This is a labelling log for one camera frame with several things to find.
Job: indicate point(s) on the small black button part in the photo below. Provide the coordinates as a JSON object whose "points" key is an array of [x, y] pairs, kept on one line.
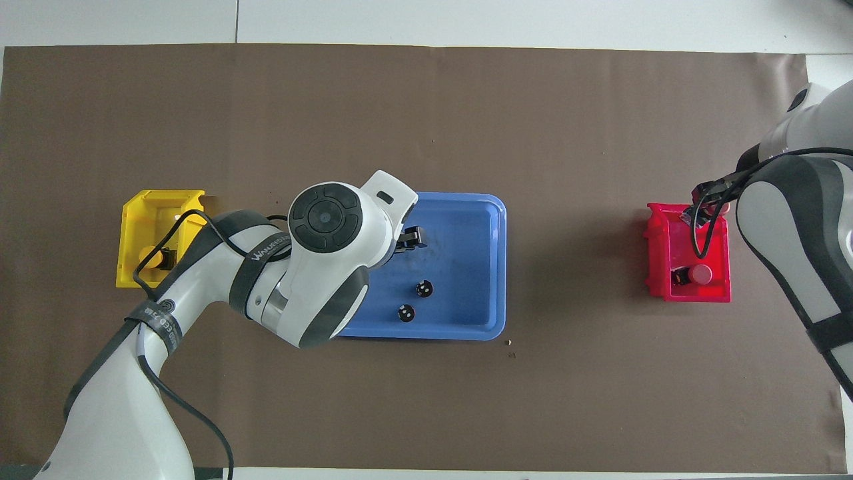
{"points": [[424, 288], [406, 313]]}

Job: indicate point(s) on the red plastic storage bin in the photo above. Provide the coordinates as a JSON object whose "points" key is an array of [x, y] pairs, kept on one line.
{"points": [[660, 253]]}

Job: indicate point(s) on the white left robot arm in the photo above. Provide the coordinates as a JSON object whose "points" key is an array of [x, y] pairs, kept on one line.
{"points": [[373, 226]]}

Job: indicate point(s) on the blue plastic tray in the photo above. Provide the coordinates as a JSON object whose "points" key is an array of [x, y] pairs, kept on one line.
{"points": [[460, 293]]}

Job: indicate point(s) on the yellow push button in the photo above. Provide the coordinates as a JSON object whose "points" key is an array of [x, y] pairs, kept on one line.
{"points": [[149, 258]]}

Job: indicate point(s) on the yellow plastic storage bin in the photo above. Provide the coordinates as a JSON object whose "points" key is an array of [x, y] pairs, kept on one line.
{"points": [[143, 220]]}

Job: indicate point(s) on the red push button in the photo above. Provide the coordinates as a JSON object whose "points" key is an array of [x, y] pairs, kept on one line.
{"points": [[700, 274], [693, 218]]}

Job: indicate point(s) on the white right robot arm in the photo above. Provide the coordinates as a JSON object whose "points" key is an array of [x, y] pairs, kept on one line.
{"points": [[786, 226]]}

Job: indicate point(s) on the brown paper table mat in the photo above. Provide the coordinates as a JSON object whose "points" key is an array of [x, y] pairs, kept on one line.
{"points": [[533, 133]]}

